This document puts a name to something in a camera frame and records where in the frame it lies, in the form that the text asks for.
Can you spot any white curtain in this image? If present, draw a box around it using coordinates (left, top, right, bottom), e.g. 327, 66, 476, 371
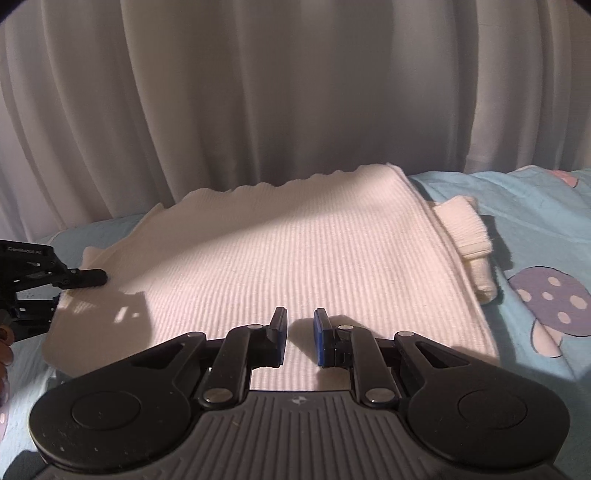
1, 1, 590, 241

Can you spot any white ribbed knit sweater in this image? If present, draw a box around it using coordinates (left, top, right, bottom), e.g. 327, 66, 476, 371
43, 165, 498, 389

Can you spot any person's left hand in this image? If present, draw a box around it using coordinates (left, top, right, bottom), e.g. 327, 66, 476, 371
0, 325, 14, 405

